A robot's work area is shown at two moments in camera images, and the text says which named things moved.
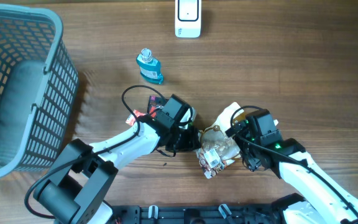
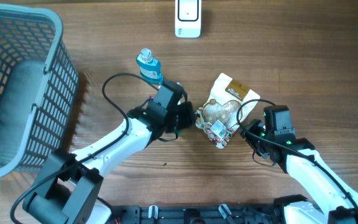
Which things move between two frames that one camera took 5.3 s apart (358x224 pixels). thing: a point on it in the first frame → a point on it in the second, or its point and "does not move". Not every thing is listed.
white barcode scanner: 188,18 does not move
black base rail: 194,214 does not move
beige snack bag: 217,149 → 227,103
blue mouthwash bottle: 150,67 does not move
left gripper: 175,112 → 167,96
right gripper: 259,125 → 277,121
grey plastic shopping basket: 29,85 does not move
